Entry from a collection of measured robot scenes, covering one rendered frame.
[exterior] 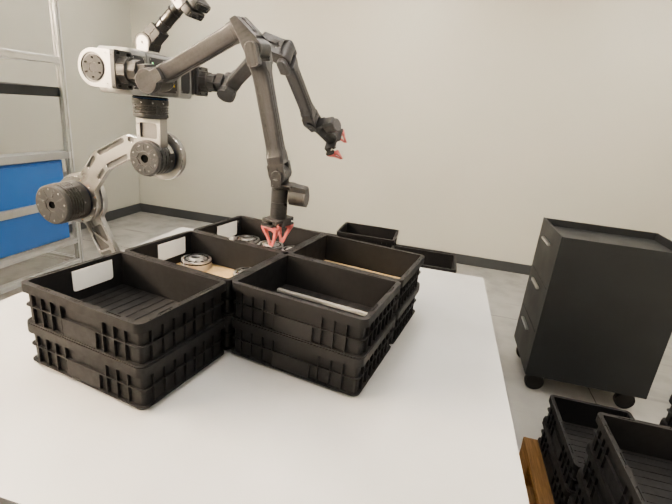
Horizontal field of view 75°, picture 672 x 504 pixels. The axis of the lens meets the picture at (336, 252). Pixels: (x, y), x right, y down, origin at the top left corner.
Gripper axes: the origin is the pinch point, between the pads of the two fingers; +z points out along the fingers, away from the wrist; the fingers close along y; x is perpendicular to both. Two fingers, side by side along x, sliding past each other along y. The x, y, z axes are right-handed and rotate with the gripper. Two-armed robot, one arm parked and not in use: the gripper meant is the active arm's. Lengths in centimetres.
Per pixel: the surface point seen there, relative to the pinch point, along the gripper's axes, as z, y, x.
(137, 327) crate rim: 0, -67, -14
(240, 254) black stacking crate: 3.8, -10.7, 7.1
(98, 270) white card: 3, -50, 25
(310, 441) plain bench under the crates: 21, -52, -50
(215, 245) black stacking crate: 3.1, -11.7, 17.8
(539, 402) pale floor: 92, 110, -100
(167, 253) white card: 5.3, -24.4, 27.3
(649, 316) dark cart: 34, 127, -135
